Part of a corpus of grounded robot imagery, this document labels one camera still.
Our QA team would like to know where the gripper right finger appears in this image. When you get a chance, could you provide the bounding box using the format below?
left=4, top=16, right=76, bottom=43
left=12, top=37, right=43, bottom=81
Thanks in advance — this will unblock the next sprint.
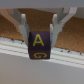
left=49, top=7, right=82, bottom=45

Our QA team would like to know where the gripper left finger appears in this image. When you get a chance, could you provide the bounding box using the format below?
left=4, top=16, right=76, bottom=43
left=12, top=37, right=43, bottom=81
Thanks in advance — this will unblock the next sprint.
left=0, top=8, right=32, bottom=46

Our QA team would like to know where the purple block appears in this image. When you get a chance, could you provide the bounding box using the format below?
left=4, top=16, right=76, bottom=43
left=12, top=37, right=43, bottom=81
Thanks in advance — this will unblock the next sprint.
left=27, top=31, right=53, bottom=61

